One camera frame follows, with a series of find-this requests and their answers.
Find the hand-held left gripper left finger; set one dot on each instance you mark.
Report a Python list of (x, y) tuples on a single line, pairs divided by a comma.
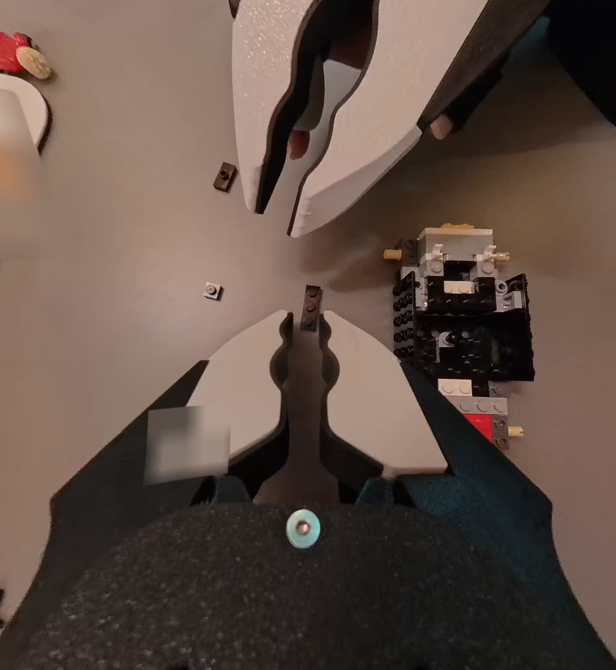
[(245, 382)]

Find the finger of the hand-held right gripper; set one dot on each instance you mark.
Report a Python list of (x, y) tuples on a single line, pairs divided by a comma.
[(261, 78), (391, 104)]

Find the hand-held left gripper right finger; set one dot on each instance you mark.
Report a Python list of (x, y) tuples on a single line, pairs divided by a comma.
[(376, 408)]

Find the partly built brick car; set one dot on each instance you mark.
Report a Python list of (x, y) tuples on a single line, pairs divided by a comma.
[(470, 335)]

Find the person's right forearm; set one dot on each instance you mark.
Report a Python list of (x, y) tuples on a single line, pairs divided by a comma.
[(601, 52)]

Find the person's right hand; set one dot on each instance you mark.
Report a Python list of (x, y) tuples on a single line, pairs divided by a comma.
[(465, 110)]

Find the small black square brick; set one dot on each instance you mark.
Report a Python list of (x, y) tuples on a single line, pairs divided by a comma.
[(212, 292), (224, 177)]

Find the white wooden book stand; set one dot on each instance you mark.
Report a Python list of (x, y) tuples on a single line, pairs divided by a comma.
[(4, 74)]

